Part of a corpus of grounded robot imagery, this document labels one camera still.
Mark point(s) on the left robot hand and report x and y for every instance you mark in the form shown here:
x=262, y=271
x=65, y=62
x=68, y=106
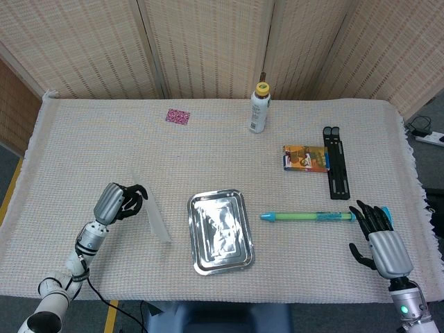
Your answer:
x=114, y=204

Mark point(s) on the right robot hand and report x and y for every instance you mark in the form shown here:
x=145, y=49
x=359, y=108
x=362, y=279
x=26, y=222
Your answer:
x=385, y=248

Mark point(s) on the silver metal tray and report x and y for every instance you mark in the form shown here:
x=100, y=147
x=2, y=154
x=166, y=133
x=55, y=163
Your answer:
x=221, y=231

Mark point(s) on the black folding stand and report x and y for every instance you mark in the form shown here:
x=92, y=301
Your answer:
x=336, y=163

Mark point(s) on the orange printed box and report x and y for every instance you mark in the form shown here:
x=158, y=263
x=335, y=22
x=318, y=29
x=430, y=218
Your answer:
x=305, y=158

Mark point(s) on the white woven tablecloth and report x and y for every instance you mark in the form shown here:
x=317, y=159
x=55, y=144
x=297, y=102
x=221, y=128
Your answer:
x=222, y=156

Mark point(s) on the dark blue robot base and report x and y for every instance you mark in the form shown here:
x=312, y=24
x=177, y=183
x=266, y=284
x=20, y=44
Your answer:
x=216, y=317

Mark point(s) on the pink patterned card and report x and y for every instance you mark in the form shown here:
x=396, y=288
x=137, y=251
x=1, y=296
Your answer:
x=178, y=116

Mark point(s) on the white power strip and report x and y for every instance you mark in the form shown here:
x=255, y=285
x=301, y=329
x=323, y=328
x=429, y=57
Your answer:
x=430, y=138

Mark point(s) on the white bottle with yellow cap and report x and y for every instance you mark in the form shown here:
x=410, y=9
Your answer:
x=259, y=109

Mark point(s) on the woven folding screen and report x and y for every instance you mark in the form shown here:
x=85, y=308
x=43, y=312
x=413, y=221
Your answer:
x=222, y=45

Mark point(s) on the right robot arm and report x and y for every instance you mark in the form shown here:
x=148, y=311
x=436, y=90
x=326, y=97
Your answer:
x=411, y=307

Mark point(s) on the green and blue water toy tube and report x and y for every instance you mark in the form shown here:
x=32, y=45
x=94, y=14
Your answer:
x=312, y=216

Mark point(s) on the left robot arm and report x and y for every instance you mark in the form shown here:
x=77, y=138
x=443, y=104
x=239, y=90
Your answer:
x=69, y=274

